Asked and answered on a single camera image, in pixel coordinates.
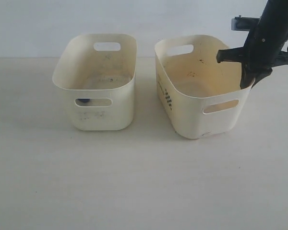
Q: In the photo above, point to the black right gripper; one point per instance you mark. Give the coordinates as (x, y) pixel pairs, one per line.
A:
(261, 51)

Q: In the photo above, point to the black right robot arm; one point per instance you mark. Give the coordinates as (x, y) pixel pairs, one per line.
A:
(275, 11)

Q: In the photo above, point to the blue-capped tube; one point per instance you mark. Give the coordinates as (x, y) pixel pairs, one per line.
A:
(83, 102)

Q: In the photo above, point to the cream plastic bin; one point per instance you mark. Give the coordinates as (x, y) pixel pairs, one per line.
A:
(99, 67)
(200, 96)

